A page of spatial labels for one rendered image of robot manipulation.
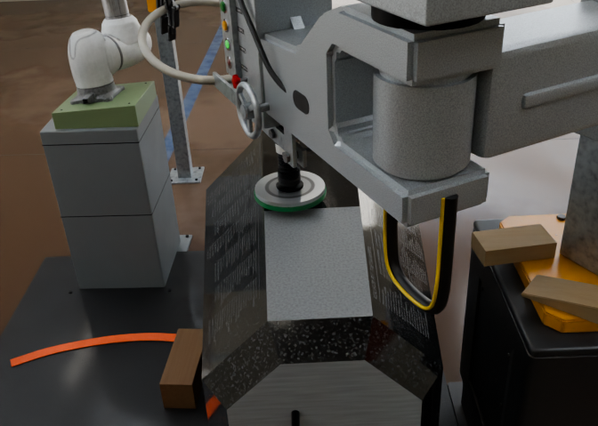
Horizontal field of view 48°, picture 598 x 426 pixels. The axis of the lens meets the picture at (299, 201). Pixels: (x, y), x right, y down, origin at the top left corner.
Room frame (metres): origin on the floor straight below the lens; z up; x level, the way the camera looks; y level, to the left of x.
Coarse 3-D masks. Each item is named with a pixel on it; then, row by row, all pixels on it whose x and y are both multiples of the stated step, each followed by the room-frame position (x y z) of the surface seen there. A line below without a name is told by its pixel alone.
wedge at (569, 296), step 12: (540, 276) 1.40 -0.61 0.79; (528, 288) 1.36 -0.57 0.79; (540, 288) 1.35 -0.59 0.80; (552, 288) 1.34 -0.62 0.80; (564, 288) 1.33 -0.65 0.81; (576, 288) 1.32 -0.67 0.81; (588, 288) 1.31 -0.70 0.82; (540, 300) 1.31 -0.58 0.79; (552, 300) 1.29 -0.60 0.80; (564, 300) 1.28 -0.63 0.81; (576, 300) 1.27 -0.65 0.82; (588, 300) 1.26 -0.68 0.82; (576, 312) 1.25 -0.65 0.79; (588, 312) 1.24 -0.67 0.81
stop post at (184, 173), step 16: (160, 32) 3.59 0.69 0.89; (160, 48) 3.59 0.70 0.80; (176, 64) 3.62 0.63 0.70; (176, 80) 3.59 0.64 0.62; (176, 96) 3.59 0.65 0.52; (176, 112) 3.59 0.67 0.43; (176, 128) 3.59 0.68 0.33; (176, 144) 3.59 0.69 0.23; (176, 160) 3.59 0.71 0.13; (176, 176) 3.62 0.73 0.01; (192, 176) 3.61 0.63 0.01
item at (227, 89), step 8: (216, 72) 2.18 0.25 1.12; (216, 80) 2.16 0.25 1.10; (224, 80) 2.10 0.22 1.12; (224, 88) 2.09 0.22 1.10; (232, 88) 2.03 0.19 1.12; (232, 96) 2.02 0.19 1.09; (264, 128) 1.79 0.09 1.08; (272, 128) 1.73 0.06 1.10; (280, 128) 1.71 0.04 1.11; (272, 136) 1.71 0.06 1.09; (280, 136) 1.68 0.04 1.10; (280, 144) 1.69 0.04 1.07; (296, 144) 1.60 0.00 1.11; (296, 152) 1.59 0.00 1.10; (304, 152) 1.56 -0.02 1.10; (312, 152) 1.60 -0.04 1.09; (288, 160) 1.57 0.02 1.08; (304, 160) 1.56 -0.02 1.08
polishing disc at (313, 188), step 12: (264, 180) 1.85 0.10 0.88; (276, 180) 1.84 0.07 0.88; (312, 180) 1.83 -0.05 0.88; (264, 192) 1.77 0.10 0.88; (276, 192) 1.76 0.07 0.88; (300, 192) 1.76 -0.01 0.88; (312, 192) 1.75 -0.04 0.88; (276, 204) 1.70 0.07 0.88; (288, 204) 1.69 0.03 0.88; (300, 204) 1.70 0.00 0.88
